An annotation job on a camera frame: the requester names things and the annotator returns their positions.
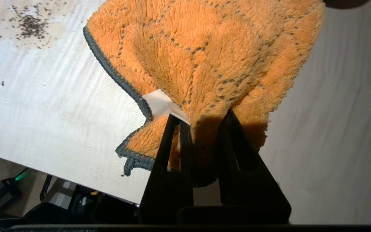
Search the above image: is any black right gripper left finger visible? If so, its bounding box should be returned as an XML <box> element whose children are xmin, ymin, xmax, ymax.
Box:
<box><xmin>139</xmin><ymin>114</ymin><xmax>194</xmax><ymax>224</ymax></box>

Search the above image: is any dark crumbs pile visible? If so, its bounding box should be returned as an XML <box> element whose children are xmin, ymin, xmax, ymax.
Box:
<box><xmin>0</xmin><ymin>3</ymin><xmax>67</xmax><ymax>49</ymax></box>

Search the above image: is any grey robot base box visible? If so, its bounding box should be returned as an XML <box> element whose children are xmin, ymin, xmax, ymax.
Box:
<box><xmin>40</xmin><ymin>174</ymin><xmax>76</xmax><ymax>210</ymax></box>

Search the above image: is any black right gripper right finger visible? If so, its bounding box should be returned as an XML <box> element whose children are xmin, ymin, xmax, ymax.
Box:
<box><xmin>218</xmin><ymin>109</ymin><xmax>291</xmax><ymax>223</ymax></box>

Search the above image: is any dark tea bottle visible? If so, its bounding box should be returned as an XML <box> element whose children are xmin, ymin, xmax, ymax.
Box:
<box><xmin>323</xmin><ymin>0</ymin><xmax>370</xmax><ymax>9</ymax></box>

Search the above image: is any orange cloth with grey edge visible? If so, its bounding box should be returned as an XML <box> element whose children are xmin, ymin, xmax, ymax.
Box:
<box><xmin>83</xmin><ymin>0</ymin><xmax>326</xmax><ymax>187</ymax></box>

